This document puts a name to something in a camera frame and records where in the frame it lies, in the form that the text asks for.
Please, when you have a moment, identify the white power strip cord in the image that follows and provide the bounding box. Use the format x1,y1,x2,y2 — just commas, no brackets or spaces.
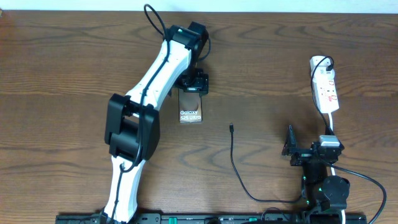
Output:
328,112,347,224

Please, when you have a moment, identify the black USB charging cable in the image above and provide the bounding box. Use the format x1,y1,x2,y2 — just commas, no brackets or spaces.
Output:
229,55,335,204

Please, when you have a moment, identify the Samsung Galaxy smartphone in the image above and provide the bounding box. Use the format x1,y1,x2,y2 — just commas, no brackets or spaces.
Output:
178,90,202,123

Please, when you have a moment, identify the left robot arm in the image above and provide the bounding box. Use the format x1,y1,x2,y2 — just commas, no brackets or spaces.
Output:
101,22,209,223

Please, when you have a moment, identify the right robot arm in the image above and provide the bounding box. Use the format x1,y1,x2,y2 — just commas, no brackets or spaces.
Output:
282,126,350,223

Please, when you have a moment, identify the white power strip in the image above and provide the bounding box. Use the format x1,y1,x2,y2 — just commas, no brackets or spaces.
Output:
310,55,339,114

